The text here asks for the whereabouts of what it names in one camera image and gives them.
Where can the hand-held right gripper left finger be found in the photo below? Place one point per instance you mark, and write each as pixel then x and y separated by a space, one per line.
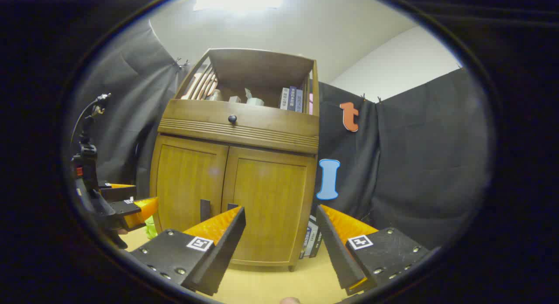
pixel 222 251

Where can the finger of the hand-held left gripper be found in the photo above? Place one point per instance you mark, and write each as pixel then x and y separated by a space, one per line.
pixel 118 193
pixel 131 210

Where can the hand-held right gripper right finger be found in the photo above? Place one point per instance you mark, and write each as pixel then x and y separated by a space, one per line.
pixel 336 251

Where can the wooden shoe cabinet door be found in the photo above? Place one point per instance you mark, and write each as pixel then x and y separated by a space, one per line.
pixel 270 195
pixel 188 177

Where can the wooden double-door shoe cabinet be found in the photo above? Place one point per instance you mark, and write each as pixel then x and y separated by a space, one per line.
pixel 257 68

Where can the wooden cabinet drawer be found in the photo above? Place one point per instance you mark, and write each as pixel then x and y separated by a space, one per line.
pixel 196 116

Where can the green toy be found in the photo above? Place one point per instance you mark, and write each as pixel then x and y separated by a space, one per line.
pixel 151 229

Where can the blue and white book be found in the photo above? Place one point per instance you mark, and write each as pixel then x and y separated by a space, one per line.
pixel 311 238

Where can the black backdrop cloth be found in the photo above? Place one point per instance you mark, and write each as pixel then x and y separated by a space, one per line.
pixel 428 164

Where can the black drawer knob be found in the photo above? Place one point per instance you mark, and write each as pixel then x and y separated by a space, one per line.
pixel 232 119

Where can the metal cup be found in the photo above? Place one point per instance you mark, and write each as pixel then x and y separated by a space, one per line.
pixel 215 95

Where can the small grey box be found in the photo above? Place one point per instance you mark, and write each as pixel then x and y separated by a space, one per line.
pixel 234 99

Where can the white cup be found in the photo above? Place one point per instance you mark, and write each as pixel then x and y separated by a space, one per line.
pixel 254 101

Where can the grey blue book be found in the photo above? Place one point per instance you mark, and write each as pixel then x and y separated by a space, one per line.
pixel 299 101

